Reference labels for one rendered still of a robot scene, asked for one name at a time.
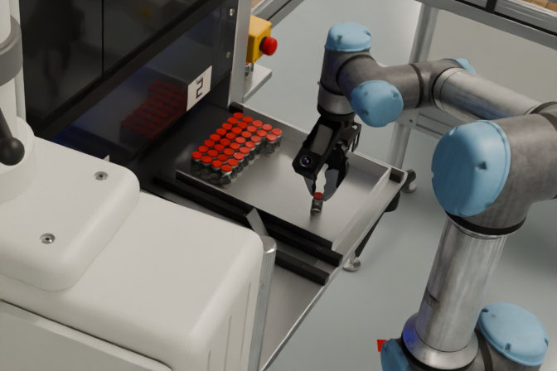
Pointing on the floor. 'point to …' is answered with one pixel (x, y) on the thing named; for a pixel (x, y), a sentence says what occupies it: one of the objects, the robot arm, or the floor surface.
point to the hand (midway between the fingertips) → (317, 195)
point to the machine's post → (234, 84)
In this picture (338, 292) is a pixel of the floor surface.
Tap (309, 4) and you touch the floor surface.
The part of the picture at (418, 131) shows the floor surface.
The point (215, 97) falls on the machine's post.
